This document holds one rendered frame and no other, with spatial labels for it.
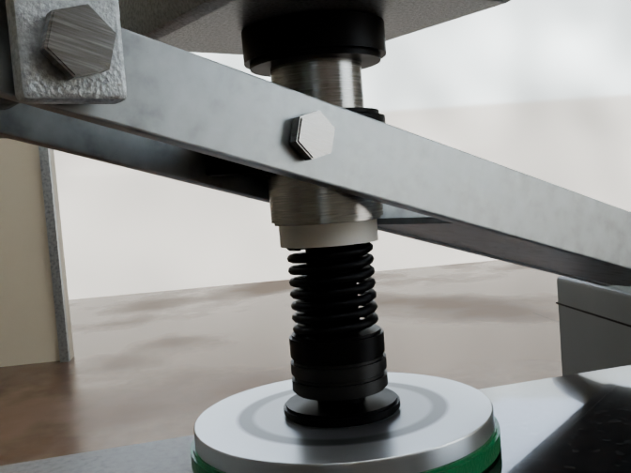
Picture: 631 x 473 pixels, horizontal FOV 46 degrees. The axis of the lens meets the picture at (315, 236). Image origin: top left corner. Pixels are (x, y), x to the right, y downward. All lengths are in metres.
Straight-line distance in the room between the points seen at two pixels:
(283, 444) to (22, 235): 5.00
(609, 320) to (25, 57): 1.31
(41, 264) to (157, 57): 5.03
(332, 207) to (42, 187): 4.89
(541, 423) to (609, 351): 0.96
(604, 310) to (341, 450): 1.12
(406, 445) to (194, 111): 0.23
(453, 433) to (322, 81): 0.24
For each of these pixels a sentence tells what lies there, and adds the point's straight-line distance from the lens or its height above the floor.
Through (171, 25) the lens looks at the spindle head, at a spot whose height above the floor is 1.14.
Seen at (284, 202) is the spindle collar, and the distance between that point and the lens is 0.50.
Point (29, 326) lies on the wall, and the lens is 5.49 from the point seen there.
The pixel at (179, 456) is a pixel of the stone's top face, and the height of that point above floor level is 0.84.
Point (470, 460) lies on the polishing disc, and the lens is 0.49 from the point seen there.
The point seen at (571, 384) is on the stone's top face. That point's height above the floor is 0.84.
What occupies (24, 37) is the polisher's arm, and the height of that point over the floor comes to 1.10.
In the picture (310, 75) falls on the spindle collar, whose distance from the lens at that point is 0.50.
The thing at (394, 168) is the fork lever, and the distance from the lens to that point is 0.49.
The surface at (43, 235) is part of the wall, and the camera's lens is 5.40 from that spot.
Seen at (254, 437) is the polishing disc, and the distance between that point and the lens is 0.51.
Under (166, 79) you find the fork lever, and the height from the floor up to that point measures 1.09.
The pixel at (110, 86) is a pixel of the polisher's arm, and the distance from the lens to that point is 0.37.
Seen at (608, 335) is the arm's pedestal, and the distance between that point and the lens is 1.54.
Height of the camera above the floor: 1.03
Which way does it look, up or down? 3 degrees down
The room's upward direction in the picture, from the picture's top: 5 degrees counter-clockwise
